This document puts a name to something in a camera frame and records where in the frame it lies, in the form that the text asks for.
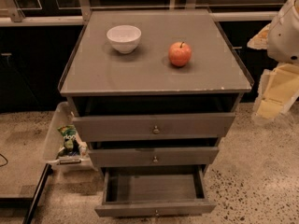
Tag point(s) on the clear plastic bin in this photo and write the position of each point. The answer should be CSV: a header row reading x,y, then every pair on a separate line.
x,y
54,140

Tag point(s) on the grey bottom drawer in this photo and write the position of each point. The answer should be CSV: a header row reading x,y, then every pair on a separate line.
x,y
154,192

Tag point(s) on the white ceramic bowl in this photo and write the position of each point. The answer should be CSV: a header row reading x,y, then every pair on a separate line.
x,y
124,38

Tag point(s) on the grey drawer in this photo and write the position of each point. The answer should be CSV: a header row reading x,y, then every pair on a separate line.
x,y
160,156
154,192
153,127

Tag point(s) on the grey middle drawer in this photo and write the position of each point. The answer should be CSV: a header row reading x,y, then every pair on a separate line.
x,y
160,156

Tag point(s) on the green snack bag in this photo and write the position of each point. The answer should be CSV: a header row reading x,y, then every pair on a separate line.
x,y
70,144

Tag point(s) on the black floor rail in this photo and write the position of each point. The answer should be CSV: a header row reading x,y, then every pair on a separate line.
x,y
37,195

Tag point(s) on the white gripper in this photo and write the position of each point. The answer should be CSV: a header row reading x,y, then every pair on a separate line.
x,y
285,39

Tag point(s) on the grey top drawer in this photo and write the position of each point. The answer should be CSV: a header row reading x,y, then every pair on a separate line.
x,y
153,127

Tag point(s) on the metal railing frame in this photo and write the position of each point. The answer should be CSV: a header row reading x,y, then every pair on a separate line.
x,y
77,12

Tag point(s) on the grey drawer cabinet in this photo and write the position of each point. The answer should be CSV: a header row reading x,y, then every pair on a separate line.
x,y
100,81

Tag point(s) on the red apple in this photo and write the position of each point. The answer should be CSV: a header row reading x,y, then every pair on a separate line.
x,y
179,54

